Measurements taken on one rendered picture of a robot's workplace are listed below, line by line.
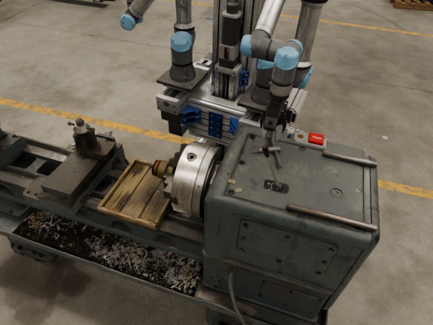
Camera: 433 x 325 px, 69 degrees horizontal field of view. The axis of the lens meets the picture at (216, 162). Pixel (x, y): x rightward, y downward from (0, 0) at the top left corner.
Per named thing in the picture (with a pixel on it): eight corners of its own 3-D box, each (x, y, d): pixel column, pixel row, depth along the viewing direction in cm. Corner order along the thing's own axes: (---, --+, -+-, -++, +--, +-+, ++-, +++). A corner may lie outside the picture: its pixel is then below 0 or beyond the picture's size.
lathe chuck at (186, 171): (216, 171, 159) (214, 130, 133) (194, 227, 142) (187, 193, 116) (200, 167, 161) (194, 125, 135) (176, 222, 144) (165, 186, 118)
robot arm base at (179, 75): (177, 66, 191) (176, 51, 184) (200, 72, 187) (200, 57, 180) (164, 78, 181) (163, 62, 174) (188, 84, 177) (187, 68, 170)
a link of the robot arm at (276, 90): (291, 88, 107) (267, 84, 109) (288, 100, 110) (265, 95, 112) (294, 78, 112) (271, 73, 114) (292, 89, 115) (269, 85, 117)
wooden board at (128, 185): (186, 176, 168) (185, 171, 165) (156, 231, 144) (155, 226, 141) (135, 162, 174) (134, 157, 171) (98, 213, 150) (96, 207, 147)
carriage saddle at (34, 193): (125, 151, 180) (124, 144, 176) (75, 215, 148) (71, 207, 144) (80, 139, 186) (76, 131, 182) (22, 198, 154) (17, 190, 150)
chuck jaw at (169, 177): (189, 177, 135) (178, 196, 126) (189, 186, 138) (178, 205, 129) (165, 171, 137) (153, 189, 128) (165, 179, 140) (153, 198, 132)
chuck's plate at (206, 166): (223, 173, 158) (223, 132, 132) (202, 230, 141) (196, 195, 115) (216, 171, 159) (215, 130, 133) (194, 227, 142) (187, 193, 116)
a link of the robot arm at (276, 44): (276, 33, 116) (269, 46, 109) (307, 39, 113) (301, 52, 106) (272, 54, 122) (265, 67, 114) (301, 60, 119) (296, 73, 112)
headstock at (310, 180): (347, 207, 157) (378, 149, 129) (343, 299, 124) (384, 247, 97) (232, 177, 169) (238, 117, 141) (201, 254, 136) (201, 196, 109)
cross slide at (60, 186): (120, 143, 176) (118, 137, 173) (72, 201, 147) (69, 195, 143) (94, 137, 179) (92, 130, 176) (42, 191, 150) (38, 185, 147)
